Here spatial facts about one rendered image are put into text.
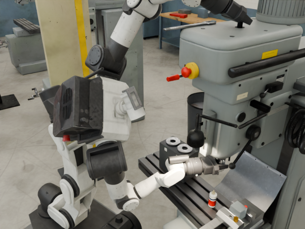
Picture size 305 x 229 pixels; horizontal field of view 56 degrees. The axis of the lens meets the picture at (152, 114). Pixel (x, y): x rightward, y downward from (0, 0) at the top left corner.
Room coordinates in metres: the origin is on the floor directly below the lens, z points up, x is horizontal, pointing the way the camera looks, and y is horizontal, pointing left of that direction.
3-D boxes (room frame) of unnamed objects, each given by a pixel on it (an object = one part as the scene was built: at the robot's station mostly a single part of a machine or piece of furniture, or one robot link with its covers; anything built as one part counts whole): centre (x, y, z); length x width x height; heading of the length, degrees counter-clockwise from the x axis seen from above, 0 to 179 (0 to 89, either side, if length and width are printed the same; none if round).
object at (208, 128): (1.07, -0.24, 1.45); 0.04 x 0.04 x 0.21; 34
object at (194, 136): (0.99, -0.18, 1.48); 0.07 x 0.07 x 0.06
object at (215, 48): (1.14, -0.35, 1.81); 0.47 x 0.26 x 0.16; 124
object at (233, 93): (1.15, -0.37, 1.68); 0.34 x 0.24 x 0.10; 124
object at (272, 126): (1.24, -0.50, 1.47); 0.24 x 0.19 x 0.26; 34
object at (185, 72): (0.99, -0.12, 1.76); 0.04 x 0.03 x 0.04; 34
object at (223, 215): (0.97, -0.37, 1.02); 0.12 x 0.06 x 0.04; 36
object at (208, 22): (1.13, -0.14, 1.89); 0.24 x 0.04 x 0.01; 125
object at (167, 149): (1.44, -0.16, 1.03); 0.22 x 0.12 x 0.20; 41
